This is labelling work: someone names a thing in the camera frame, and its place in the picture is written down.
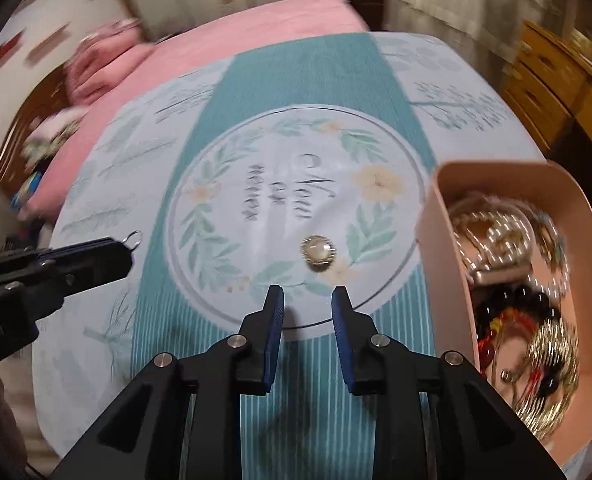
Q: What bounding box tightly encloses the pink bed cover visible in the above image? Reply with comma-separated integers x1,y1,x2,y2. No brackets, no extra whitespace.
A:
19,0,369,223

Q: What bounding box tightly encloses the wooden headboard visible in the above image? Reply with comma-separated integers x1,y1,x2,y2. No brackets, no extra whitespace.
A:
0,64,70,198

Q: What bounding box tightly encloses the folded pink blanket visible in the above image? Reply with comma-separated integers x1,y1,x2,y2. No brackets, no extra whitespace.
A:
64,18,155,105

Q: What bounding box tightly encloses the round pearl brooch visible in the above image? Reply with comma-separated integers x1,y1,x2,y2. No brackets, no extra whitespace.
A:
300,235,336,272

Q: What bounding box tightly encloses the cream lace covered furniture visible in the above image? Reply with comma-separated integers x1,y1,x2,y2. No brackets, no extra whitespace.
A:
384,0,553,84

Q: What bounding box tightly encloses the beige wall shelf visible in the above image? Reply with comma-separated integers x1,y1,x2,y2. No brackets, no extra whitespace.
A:
24,23,70,66

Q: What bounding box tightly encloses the patterned teal tablecloth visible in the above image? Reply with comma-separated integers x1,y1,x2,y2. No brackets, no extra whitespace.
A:
34,32,541,479

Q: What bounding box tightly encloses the wooden desk with drawers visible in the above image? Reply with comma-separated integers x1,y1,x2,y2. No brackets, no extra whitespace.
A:
500,21,592,158

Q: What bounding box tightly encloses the black bead bracelet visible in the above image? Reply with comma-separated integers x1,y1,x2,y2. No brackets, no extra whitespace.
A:
472,284,565,396

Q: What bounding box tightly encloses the gold leaf hair comb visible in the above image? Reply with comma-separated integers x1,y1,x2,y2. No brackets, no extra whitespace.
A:
501,318,580,441

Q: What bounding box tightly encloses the white floral pillow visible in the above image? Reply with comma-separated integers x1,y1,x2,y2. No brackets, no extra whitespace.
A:
22,106,89,159

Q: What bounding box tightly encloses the pink plastic tray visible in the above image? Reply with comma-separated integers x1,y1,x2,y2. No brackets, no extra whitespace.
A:
416,160,592,465

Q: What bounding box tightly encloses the silver ring pink stone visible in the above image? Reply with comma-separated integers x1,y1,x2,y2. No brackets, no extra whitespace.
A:
121,230,143,252

